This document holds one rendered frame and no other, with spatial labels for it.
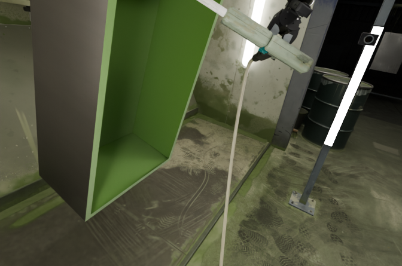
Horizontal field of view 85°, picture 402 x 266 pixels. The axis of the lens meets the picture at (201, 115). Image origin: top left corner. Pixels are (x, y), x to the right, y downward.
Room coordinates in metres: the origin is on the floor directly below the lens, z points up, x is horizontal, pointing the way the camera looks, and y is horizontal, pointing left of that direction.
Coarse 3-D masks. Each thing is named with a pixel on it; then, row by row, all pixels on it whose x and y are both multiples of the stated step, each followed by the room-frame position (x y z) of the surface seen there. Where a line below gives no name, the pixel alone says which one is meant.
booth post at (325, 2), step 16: (320, 0) 2.41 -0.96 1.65; (336, 0) 2.34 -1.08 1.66; (320, 16) 2.39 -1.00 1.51; (320, 32) 2.36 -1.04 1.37; (304, 48) 2.41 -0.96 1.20; (320, 48) 2.38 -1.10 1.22; (304, 80) 2.36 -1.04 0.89; (288, 96) 2.41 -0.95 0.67; (288, 112) 2.39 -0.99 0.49; (288, 128) 2.36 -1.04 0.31; (272, 144) 2.42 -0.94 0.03
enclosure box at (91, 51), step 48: (48, 0) 0.69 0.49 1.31; (96, 0) 0.60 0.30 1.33; (144, 0) 1.17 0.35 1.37; (192, 0) 1.18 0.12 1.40; (48, 48) 0.71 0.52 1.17; (96, 48) 0.60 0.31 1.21; (144, 48) 1.25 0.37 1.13; (192, 48) 1.16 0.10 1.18; (48, 96) 0.73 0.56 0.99; (96, 96) 0.60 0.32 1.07; (144, 96) 1.30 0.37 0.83; (48, 144) 0.75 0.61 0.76; (96, 144) 0.63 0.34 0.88; (144, 144) 1.26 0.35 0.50; (96, 192) 0.81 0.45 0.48
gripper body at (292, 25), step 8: (288, 0) 0.84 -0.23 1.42; (304, 0) 0.80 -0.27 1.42; (288, 8) 0.80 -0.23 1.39; (280, 16) 0.77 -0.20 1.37; (288, 16) 0.77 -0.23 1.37; (296, 16) 0.78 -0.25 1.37; (280, 24) 0.78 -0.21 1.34; (288, 24) 0.76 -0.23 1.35; (296, 24) 0.77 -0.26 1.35; (280, 32) 0.82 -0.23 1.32; (288, 32) 0.78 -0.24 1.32
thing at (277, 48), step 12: (204, 0) 0.71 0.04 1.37; (216, 12) 0.71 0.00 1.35; (228, 12) 0.70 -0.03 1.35; (240, 12) 0.71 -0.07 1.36; (228, 24) 0.70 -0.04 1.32; (240, 24) 0.69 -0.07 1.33; (252, 24) 0.70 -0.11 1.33; (252, 36) 0.69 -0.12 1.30; (264, 36) 0.70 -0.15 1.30; (276, 36) 0.70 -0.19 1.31; (264, 48) 0.72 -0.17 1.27; (276, 48) 0.69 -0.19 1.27; (288, 48) 0.70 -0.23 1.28; (288, 60) 0.69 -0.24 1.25; (300, 60) 0.69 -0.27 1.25; (312, 60) 0.70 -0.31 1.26; (300, 72) 0.73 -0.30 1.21
